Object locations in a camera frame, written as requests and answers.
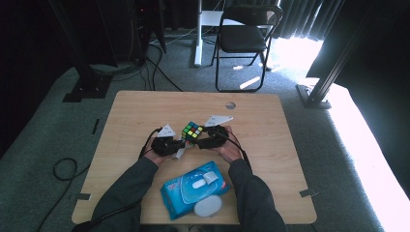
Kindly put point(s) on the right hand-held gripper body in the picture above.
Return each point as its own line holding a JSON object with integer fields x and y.
{"x": 217, "y": 137}

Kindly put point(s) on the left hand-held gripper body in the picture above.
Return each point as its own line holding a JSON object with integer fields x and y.
{"x": 162, "y": 146}

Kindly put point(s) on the white wet wipe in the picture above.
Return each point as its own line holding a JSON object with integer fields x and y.
{"x": 179, "y": 155}

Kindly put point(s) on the colourful puzzle cube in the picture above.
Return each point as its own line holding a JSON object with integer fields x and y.
{"x": 192, "y": 132}

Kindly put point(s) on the blue wet wipe pack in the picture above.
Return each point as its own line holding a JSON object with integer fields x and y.
{"x": 180, "y": 196}

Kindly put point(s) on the person's left hand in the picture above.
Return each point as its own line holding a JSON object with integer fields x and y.
{"x": 156, "y": 159}

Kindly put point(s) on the person's right hand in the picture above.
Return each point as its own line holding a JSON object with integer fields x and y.
{"x": 230, "y": 151}

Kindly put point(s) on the black tape strip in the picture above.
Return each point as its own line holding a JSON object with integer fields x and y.
{"x": 95, "y": 126}

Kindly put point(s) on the grey tape piece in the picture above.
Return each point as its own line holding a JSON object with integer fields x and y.
{"x": 83, "y": 196}
{"x": 307, "y": 193}

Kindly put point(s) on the black folding chair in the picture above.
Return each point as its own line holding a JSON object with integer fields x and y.
{"x": 241, "y": 38}

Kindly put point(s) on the black metal stand with base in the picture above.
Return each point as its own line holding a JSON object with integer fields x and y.
{"x": 87, "y": 80}

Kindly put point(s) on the black slanted metal stand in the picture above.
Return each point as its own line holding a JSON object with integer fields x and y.
{"x": 317, "y": 93}

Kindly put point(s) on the dark equipment cabinet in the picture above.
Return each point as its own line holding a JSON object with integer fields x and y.
{"x": 145, "y": 29}

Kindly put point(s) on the dark pleated curtain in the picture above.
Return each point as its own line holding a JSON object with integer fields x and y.
{"x": 299, "y": 19}

